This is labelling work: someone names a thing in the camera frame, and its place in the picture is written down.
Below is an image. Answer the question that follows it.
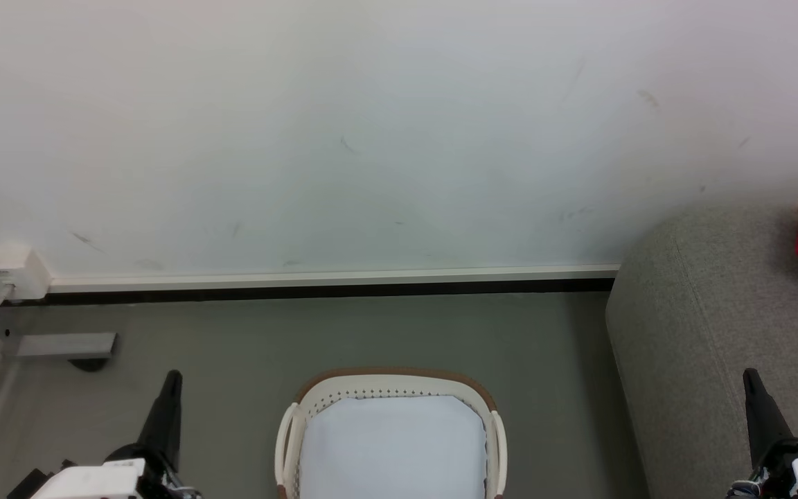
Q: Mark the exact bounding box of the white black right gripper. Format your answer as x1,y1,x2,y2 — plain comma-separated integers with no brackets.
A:
727,368,798,499

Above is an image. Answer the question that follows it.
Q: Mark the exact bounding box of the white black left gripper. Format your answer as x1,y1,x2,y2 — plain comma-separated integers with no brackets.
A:
6,369,200,499

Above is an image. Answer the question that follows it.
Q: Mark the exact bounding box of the white laundry basket brown rim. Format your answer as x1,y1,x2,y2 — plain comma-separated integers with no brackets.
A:
274,367,509,499

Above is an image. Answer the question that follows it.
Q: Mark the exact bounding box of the grey fabric sofa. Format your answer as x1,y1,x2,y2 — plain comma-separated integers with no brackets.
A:
605,200,798,499

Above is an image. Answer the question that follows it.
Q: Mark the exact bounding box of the white black baseboard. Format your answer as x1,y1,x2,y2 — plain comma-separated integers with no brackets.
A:
46,263,621,306

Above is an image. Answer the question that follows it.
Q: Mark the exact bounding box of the grey metal frame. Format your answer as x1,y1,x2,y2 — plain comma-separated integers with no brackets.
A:
0,259,118,373

